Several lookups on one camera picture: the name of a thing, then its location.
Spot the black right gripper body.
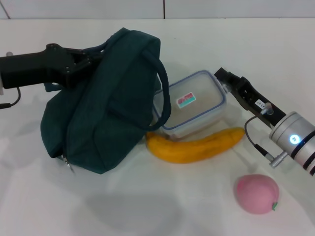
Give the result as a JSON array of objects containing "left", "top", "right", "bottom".
[{"left": 231, "top": 76, "right": 287, "bottom": 130}]

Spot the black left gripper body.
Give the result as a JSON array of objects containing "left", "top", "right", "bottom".
[{"left": 0, "top": 43, "right": 82, "bottom": 89}]

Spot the clear lunch box blue rim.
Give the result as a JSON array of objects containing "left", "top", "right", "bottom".
[{"left": 152, "top": 70, "right": 227, "bottom": 141}]

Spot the dark teal insulated lunch bag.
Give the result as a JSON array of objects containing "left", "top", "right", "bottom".
[{"left": 40, "top": 27, "right": 172, "bottom": 175}]

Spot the yellow banana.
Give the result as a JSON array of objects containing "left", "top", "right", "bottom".
[{"left": 145, "top": 126, "right": 246, "bottom": 165}]

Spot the pink toy peach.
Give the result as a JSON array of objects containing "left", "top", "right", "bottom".
[{"left": 233, "top": 173, "right": 280, "bottom": 215}]

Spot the right gripper cable with plug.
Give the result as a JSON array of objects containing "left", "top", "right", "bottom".
[{"left": 244, "top": 103, "right": 288, "bottom": 169}]

